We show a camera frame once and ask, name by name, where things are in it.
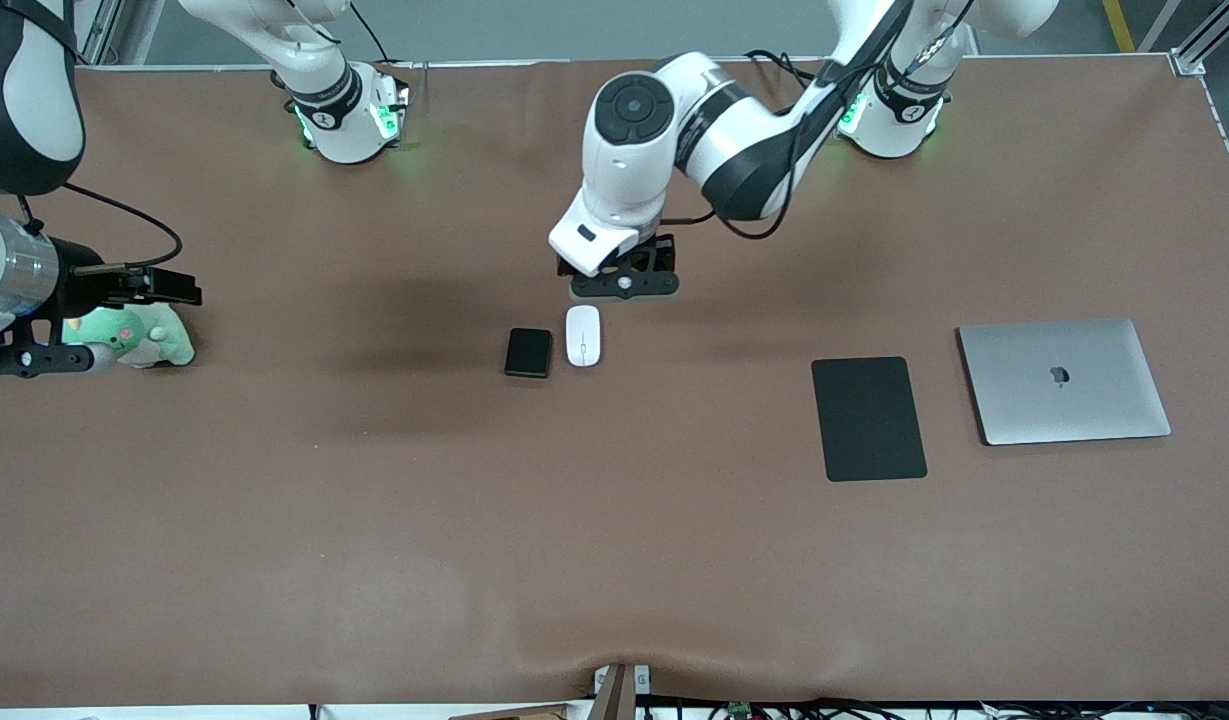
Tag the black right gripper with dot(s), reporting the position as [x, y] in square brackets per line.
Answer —
[79, 283]

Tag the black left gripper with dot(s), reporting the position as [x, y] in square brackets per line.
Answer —
[663, 258]

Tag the white computer mouse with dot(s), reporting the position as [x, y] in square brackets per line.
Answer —
[583, 335]

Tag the black phone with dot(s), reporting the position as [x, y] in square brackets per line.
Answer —
[528, 352]

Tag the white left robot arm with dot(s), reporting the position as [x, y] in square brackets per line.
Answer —
[634, 180]

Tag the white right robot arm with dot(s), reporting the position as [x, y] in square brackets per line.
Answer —
[44, 100]

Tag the black mouse pad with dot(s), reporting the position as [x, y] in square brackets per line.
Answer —
[869, 420]

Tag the green dinosaur plush toy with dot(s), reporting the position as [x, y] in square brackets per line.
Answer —
[164, 340]

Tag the brown table cover mat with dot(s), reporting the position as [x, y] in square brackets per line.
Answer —
[614, 520]

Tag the silver closed laptop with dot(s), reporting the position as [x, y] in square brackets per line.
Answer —
[1064, 400]

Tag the aluminium frame post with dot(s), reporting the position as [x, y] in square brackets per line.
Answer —
[99, 40]
[1189, 55]

